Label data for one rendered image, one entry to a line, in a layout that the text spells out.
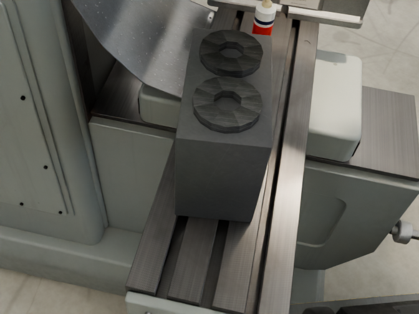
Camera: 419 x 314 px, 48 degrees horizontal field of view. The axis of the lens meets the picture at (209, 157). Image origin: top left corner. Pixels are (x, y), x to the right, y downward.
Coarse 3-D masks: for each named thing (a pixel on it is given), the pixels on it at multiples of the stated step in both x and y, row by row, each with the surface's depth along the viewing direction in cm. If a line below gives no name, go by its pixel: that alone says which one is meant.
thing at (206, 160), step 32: (192, 32) 70; (224, 32) 68; (192, 64) 65; (224, 64) 64; (256, 64) 64; (192, 96) 61; (224, 96) 62; (256, 96) 60; (192, 128) 58; (224, 128) 57; (256, 128) 59; (192, 160) 60; (224, 160) 60; (256, 160) 59; (192, 192) 66; (224, 192) 66; (256, 192) 65
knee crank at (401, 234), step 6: (402, 222) 120; (408, 222) 120; (396, 228) 121; (402, 228) 119; (408, 228) 119; (396, 234) 121; (402, 234) 119; (408, 234) 118; (414, 234) 120; (396, 240) 120; (402, 240) 119; (408, 240) 119
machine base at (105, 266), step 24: (0, 240) 148; (24, 240) 146; (48, 240) 147; (120, 240) 149; (0, 264) 156; (24, 264) 152; (48, 264) 149; (72, 264) 147; (96, 264) 146; (120, 264) 144; (96, 288) 155; (120, 288) 151; (312, 288) 143
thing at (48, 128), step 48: (0, 0) 82; (48, 0) 83; (0, 48) 90; (48, 48) 90; (96, 48) 108; (0, 96) 101; (48, 96) 99; (96, 96) 114; (0, 144) 114; (48, 144) 111; (0, 192) 133; (48, 192) 127; (96, 192) 133; (96, 240) 146
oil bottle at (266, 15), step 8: (264, 0) 91; (256, 8) 92; (264, 8) 91; (272, 8) 92; (256, 16) 93; (264, 16) 92; (272, 16) 92; (256, 24) 94; (264, 24) 93; (272, 24) 94; (256, 32) 95; (264, 32) 95
